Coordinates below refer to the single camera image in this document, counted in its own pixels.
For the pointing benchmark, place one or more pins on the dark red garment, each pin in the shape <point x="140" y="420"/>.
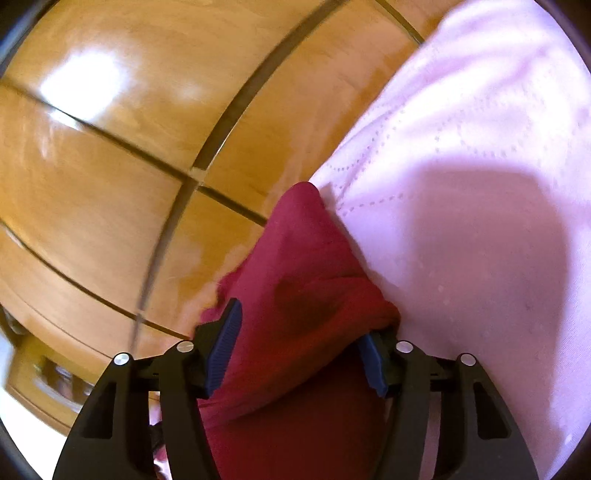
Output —
<point x="295" y="402"/>

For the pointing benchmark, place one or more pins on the wooden panelled wardrobe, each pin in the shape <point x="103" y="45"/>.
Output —
<point x="144" y="144"/>

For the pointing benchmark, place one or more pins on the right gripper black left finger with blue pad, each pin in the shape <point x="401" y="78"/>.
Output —
<point x="136" y="403"/>

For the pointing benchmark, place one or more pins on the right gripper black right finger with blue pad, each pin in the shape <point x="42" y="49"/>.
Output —
<point x="478" y="436"/>

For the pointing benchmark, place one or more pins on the wooden display cabinet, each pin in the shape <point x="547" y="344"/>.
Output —
<point x="50" y="386"/>

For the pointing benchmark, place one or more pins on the pink quilted bedspread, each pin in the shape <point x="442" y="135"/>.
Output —
<point x="465" y="189"/>

